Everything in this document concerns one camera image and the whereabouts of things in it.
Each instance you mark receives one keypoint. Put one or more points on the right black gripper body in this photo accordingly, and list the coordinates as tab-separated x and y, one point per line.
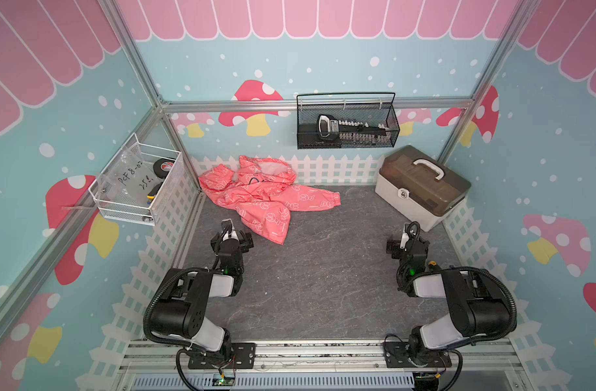
409	246

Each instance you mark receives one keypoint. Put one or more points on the pink child rain jacket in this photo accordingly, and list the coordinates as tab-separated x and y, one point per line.
264	193

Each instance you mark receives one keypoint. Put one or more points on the clear plastic labelled bag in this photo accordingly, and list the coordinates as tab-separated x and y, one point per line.
127	180

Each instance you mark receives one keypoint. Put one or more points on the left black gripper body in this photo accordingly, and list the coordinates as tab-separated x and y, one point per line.
231	242

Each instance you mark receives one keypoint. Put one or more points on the yellow black tool in basket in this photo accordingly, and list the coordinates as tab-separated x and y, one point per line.
153	193

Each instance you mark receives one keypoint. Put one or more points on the socket wrench set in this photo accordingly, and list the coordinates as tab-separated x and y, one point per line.
330	129

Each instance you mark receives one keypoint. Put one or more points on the black wire mesh basket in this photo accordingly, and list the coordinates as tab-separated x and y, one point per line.
372	107

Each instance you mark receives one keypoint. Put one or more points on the white brown storage toolbox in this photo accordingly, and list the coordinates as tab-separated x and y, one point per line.
420	188

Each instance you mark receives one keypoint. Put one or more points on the black tape roll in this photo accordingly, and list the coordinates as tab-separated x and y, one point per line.
162	167

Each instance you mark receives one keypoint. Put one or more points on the white wire basket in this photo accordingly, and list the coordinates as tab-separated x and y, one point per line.
152	213

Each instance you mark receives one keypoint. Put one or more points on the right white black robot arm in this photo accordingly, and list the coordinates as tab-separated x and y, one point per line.
480	307

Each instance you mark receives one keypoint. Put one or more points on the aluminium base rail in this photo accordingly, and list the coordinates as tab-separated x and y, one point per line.
360	364

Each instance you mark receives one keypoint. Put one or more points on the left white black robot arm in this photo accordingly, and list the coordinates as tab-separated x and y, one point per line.
176	314

